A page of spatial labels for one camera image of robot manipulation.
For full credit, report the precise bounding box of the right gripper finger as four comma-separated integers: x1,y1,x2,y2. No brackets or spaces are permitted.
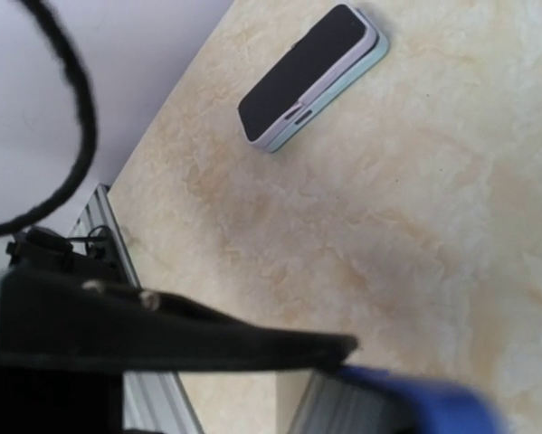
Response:
0,268,358,373

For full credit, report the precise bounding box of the blue phone black screen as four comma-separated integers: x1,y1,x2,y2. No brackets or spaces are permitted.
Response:
289,366,508,434

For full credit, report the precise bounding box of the phone in white case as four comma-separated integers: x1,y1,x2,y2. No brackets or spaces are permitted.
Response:
237,4,389,153

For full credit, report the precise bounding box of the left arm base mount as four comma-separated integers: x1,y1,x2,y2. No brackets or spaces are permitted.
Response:
5,225,124,282

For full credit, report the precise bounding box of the front aluminium rail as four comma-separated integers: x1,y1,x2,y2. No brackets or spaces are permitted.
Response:
71,184,203,434

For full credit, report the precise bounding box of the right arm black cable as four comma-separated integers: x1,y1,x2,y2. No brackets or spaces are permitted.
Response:
0,0,100,243

